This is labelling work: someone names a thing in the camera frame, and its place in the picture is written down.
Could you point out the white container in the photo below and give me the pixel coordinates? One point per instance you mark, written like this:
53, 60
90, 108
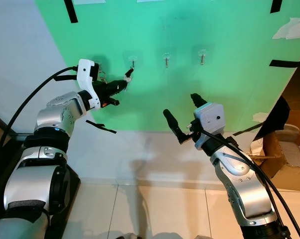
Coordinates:
295, 144

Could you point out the brown cardboard box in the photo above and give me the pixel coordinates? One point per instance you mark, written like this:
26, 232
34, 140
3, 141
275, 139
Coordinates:
289, 179

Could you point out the black tape strip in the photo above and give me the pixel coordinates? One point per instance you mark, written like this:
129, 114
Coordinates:
276, 5
71, 11
285, 63
247, 129
101, 126
65, 77

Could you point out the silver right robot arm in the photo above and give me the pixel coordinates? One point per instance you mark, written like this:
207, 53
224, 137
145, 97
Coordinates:
244, 189

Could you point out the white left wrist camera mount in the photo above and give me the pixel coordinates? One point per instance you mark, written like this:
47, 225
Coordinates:
85, 74

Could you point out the clear adhesive metal hook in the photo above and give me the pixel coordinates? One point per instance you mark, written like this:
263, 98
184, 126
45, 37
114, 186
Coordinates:
102, 61
166, 59
132, 60
202, 56

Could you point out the black cloth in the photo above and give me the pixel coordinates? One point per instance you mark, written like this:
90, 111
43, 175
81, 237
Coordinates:
274, 119

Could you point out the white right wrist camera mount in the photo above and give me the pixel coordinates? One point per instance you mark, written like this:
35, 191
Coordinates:
210, 117

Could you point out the keys with black fob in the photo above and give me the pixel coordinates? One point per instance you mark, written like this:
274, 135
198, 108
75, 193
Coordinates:
129, 74

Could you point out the green board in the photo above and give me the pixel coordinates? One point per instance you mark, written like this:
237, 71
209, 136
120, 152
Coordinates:
215, 89

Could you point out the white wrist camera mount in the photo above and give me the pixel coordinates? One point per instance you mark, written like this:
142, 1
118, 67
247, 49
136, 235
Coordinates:
85, 74
210, 117

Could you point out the white paper sheet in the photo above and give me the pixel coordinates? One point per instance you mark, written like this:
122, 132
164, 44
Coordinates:
292, 29

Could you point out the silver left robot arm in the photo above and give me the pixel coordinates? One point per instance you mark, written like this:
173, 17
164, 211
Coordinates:
35, 174

